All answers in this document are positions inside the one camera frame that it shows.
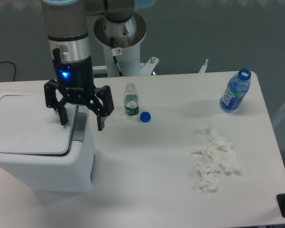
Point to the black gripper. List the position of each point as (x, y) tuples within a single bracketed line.
[(74, 85)]

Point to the white trash can lid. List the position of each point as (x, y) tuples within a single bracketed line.
[(27, 126)]

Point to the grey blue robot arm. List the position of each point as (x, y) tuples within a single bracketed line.
[(66, 24)]

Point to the white bottle cap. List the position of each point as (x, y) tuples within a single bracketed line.
[(120, 112)]

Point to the white plastic trash can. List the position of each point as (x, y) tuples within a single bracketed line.
[(70, 172)]

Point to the blue bottle cap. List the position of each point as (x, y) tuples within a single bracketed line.
[(145, 117)]

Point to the small clear water bottle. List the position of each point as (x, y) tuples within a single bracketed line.
[(131, 100)]

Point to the crumpled white tissue paper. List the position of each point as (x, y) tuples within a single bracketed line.
[(217, 156)]

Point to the blue drink bottle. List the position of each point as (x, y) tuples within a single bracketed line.
[(235, 91)]

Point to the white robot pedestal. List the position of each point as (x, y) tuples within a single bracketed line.
[(121, 37)]

